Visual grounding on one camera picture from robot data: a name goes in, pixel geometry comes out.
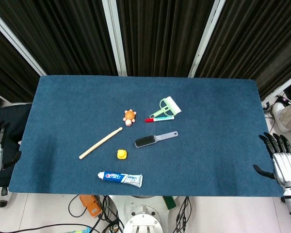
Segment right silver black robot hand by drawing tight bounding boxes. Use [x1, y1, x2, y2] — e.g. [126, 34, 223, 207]
[253, 132, 291, 188]

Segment wooden drumstick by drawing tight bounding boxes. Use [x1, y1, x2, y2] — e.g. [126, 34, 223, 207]
[79, 127, 123, 160]

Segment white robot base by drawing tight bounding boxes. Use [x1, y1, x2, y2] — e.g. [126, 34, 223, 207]
[109, 195, 178, 233]

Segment dark clothed seated person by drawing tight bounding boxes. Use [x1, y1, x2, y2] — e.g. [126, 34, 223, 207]
[0, 103, 32, 187]

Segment blue felt table mat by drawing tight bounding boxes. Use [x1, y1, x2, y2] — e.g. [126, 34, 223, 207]
[8, 75, 285, 198]

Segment orange power device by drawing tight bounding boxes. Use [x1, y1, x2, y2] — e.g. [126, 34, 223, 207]
[79, 195, 103, 218]

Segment light blue green strip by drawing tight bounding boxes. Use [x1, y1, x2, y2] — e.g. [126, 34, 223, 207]
[67, 227, 92, 233]

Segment blue white toothpaste tube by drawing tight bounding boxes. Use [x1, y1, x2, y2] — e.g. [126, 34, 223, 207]
[97, 171, 144, 188]

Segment green mini dustpan brush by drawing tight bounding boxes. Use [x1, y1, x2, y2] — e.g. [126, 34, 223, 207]
[149, 96, 182, 119]

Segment red capped white marker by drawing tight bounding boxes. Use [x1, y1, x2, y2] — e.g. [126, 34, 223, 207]
[145, 116, 175, 123]

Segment grey black bristle brush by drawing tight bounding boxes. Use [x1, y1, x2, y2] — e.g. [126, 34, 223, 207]
[134, 131, 179, 148]

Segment orange toy turtle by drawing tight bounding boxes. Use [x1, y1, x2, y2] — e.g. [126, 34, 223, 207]
[123, 109, 137, 127]

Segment black curtain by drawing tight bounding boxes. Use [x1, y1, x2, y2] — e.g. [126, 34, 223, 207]
[0, 0, 291, 102]

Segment black hanging cable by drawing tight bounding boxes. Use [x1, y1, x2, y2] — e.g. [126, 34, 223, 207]
[176, 196, 192, 233]

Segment white frame post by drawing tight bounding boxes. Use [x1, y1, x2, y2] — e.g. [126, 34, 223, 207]
[0, 6, 48, 76]
[101, 0, 128, 76]
[188, 0, 226, 78]

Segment black cable bundle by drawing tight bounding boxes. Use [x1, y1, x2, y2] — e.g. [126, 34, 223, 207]
[68, 195, 124, 233]

